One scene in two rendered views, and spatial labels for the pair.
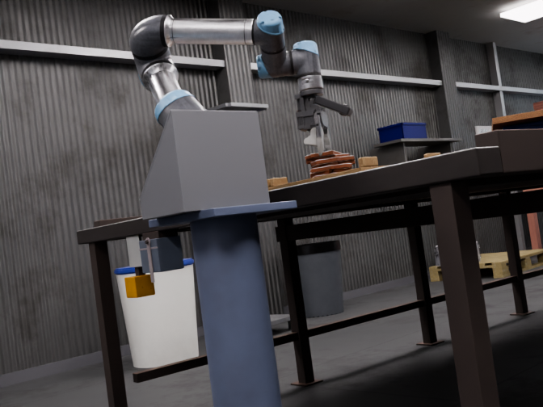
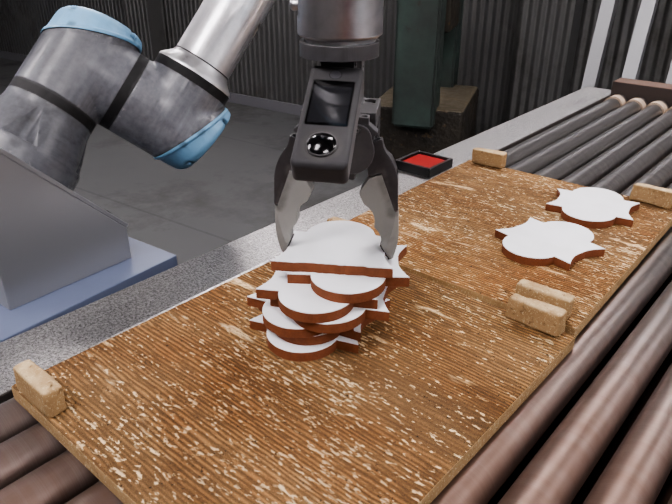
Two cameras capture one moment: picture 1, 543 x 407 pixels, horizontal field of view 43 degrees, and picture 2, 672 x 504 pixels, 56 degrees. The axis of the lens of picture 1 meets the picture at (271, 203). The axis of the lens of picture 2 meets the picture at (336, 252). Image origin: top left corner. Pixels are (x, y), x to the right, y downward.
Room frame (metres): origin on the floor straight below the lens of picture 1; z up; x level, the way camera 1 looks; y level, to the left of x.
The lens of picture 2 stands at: (2.03, -0.74, 1.30)
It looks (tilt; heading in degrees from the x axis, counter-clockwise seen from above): 27 degrees down; 79
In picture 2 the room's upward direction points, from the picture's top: straight up
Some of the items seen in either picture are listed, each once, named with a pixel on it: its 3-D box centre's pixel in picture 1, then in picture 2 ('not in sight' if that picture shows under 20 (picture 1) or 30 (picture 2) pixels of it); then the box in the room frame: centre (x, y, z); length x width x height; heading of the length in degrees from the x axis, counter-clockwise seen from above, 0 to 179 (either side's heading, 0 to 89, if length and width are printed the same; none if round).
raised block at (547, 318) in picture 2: not in sight; (535, 313); (2.34, -0.24, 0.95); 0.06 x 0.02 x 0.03; 128
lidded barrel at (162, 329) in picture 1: (160, 312); not in sight; (4.95, 0.88, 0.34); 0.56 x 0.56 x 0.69
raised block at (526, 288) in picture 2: not in sight; (543, 299); (2.36, -0.22, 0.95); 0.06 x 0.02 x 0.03; 129
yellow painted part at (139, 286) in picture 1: (136, 266); not in sight; (2.69, 0.54, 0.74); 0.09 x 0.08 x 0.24; 38
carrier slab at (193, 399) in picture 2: (354, 177); (309, 366); (2.10, -0.26, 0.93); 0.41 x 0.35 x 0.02; 38
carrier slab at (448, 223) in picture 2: not in sight; (507, 225); (2.42, 0.01, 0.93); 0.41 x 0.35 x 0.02; 39
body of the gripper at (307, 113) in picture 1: (311, 111); (340, 106); (2.15, -0.16, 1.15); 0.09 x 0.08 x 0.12; 71
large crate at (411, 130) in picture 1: (402, 133); not in sight; (7.63, -1.53, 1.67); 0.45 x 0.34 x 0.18; 134
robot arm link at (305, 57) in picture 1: (305, 60); not in sight; (2.15, -0.17, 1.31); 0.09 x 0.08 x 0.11; 89
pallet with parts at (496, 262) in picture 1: (490, 254); not in sight; (8.06, -2.42, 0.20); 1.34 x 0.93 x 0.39; 134
